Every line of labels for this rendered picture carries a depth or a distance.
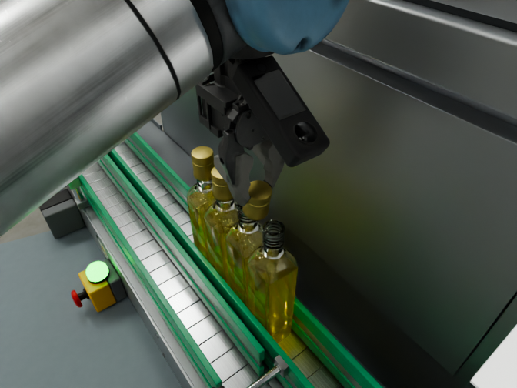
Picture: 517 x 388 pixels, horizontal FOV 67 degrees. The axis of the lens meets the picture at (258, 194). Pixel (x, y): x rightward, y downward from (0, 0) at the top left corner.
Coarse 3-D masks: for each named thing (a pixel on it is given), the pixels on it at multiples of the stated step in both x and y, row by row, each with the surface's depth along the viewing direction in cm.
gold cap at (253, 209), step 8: (256, 184) 51; (264, 184) 51; (248, 192) 50; (256, 192) 50; (264, 192) 50; (248, 200) 50; (256, 200) 49; (264, 200) 50; (248, 208) 51; (256, 208) 50; (264, 208) 51; (248, 216) 52; (256, 216) 52; (264, 216) 52
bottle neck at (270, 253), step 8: (264, 224) 51; (272, 224) 52; (280, 224) 51; (264, 232) 51; (272, 232) 50; (280, 232) 50; (264, 240) 52; (272, 240) 51; (280, 240) 51; (264, 248) 53; (272, 248) 52; (280, 248) 52; (272, 256) 53; (280, 256) 53
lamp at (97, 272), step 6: (90, 264) 83; (96, 264) 82; (102, 264) 83; (90, 270) 81; (96, 270) 81; (102, 270) 82; (108, 270) 84; (90, 276) 81; (96, 276) 81; (102, 276) 82; (90, 282) 82; (96, 282) 82; (102, 282) 82
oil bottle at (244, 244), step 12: (228, 240) 59; (240, 240) 56; (252, 240) 56; (228, 252) 61; (240, 252) 57; (228, 264) 63; (240, 264) 59; (228, 276) 65; (240, 276) 61; (240, 288) 63
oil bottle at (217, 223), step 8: (208, 208) 62; (208, 216) 61; (216, 216) 60; (224, 216) 60; (232, 216) 60; (208, 224) 62; (216, 224) 60; (224, 224) 60; (232, 224) 60; (208, 232) 64; (216, 232) 61; (224, 232) 60; (208, 240) 66; (216, 240) 62; (224, 240) 61; (208, 248) 68; (216, 248) 64; (224, 248) 62; (216, 256) 66; (224, 256) 64; (216, 264) 68; (224, 264) 65; (224, 272) 66
